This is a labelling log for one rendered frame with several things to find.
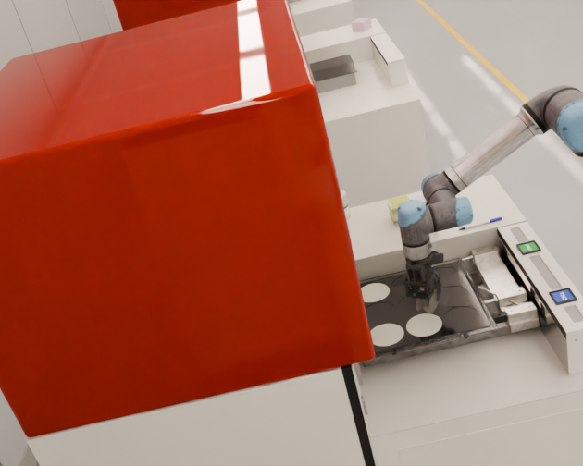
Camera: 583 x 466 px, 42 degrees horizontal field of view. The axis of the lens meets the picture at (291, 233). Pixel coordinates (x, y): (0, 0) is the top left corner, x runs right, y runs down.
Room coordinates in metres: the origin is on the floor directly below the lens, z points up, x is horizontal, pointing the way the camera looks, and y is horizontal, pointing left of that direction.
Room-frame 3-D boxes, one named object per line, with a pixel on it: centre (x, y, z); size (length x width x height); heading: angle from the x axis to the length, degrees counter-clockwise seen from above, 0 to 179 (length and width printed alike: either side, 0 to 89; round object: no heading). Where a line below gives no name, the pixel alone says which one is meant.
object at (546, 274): (1.72, -0.66, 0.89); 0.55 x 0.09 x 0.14; 177
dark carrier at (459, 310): (1.80, -0.30, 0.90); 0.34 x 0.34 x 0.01; 87
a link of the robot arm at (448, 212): (1.74, -0.42, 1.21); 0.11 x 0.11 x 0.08; 88
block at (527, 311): (1.65, -0.56, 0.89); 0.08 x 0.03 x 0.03; 87
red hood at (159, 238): (1.64, 0.25, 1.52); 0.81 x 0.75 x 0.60; 177
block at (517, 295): (1.73, -0.56, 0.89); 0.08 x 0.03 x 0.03; 87
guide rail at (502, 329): (1.68, -0.35, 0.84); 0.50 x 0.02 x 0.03; 87
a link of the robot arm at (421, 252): (1.73, -0.32, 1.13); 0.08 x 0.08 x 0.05
